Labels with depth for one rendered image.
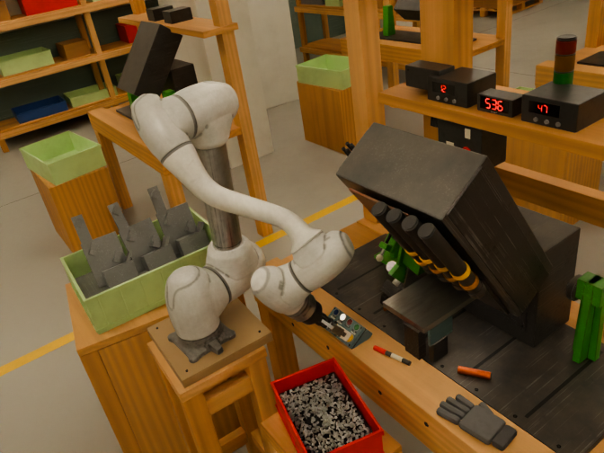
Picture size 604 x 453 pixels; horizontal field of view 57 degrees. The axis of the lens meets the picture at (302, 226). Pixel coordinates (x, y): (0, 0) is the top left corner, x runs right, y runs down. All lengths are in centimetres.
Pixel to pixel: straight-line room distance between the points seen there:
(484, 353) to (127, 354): 137
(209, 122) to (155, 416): 145
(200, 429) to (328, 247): 87
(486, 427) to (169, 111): 116
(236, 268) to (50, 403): 181
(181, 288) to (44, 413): 174
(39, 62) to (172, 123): 625
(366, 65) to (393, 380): 116
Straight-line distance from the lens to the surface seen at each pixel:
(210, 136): 165
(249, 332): 197
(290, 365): 250
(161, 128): 154
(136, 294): 232
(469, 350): 180
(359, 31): 217
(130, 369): 244
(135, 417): 261
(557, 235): 170
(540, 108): 160
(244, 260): 189
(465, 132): 176
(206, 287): 183
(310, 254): 144
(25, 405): 352
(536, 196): 195
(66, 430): 325
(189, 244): 253
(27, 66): 774
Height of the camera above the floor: 213
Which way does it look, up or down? 30 degrees down
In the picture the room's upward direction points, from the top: 9 degrees counter-clockwise
